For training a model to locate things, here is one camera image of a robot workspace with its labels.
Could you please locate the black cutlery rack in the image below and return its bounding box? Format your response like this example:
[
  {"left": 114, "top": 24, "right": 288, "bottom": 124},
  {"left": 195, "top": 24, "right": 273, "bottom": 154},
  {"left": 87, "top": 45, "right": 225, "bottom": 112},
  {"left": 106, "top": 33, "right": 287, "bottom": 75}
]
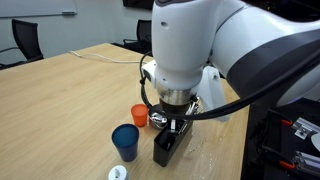
[{"left": 153, "top": 120, "right": 193, "bottom": 167}]

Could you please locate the aluminium bracket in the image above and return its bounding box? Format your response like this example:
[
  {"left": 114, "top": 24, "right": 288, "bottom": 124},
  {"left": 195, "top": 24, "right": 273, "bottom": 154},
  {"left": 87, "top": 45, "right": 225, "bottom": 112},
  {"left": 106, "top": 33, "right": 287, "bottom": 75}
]
[{"left": 292, "top": 117, "right": 320, "bottom": 140}]

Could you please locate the orange handled clamp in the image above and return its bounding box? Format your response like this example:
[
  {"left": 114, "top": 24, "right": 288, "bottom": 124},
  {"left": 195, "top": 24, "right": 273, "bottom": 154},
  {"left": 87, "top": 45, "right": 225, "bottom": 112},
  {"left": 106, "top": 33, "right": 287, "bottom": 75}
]
[{"left": 259, "top": 109, "right": 320, "bottom": 174}]

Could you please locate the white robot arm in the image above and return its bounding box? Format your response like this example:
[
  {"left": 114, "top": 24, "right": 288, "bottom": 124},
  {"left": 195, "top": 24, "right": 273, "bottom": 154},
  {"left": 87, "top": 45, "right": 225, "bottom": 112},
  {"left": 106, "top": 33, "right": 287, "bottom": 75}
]
[{"left": 149, "top": 0, "right": 320, "bottom": 120}]

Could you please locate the white power cord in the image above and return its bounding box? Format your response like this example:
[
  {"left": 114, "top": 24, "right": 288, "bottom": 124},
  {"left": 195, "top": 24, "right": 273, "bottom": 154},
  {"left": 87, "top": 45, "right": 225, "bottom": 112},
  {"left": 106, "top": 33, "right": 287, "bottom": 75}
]
[{"left": 68, "top": 50, "right": 148, "bottom": 64}]

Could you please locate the round metal cup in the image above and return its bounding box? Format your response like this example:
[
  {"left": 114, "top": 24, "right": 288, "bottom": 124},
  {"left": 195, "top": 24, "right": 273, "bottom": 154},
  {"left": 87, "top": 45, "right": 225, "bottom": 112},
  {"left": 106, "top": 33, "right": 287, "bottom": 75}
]
[{"left": 149, "top": 112, "right": 167, "bottom": 129}]

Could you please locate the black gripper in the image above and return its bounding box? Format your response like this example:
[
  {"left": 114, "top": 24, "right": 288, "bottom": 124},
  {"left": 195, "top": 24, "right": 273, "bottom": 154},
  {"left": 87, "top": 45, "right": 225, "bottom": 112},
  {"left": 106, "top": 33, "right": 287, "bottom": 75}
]
[{"left": 159, "top": 100, "right": 190, "bottom": 115}]

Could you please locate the black office chair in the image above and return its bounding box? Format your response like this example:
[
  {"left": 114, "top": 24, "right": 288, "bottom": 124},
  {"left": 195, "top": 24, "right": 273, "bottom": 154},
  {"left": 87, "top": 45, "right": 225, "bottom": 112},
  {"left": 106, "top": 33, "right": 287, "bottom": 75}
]
[
  {"left": 0, "top": 19, "right": 44, "bottom": 70},
  {"left": 116, "top": 20, "right": 152, "bottom": 54}
]

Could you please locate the large orange plastic cup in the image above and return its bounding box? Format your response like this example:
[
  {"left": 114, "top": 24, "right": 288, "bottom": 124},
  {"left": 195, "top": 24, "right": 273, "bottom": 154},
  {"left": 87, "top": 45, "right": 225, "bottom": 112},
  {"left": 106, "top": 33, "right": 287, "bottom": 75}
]
[{"left": 131, "top": 104, "right": 148, "bottom": 127}]

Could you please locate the black office chair left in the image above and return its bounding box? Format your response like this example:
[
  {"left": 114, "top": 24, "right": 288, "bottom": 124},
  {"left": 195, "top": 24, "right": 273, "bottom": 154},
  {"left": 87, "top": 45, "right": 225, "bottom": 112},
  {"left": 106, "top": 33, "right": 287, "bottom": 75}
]
[{"left": 0, "top": 19, "right": 44, "bottom": 70}]

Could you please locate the blue plastic cup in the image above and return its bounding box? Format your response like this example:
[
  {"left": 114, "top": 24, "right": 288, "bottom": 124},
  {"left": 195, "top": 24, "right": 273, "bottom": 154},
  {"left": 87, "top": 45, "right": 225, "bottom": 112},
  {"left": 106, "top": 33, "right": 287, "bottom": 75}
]
[{"left": 111, "top": 124, "right": 139, "bottom": 162}]

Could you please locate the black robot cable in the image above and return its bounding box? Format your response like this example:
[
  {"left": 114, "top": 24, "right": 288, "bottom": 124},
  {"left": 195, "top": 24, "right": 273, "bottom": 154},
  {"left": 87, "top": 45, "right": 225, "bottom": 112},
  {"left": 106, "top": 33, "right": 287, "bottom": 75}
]
[{"left": 138, "top": 49, "right": 320, "bottom": 121}]

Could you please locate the whiteboard on wall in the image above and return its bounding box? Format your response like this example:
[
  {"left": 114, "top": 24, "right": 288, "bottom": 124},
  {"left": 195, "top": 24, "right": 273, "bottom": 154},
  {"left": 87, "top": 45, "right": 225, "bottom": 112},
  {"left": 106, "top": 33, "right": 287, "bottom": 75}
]
[{"left": 0, "top": 0, "right": 77, "bottom": 18}]

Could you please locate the black office chair back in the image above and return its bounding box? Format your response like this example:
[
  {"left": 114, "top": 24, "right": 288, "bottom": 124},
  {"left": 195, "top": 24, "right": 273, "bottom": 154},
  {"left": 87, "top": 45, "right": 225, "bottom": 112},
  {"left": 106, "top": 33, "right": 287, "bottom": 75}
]
[{"left": 116, "top": 20, "right": 152, "bottom": 54}]

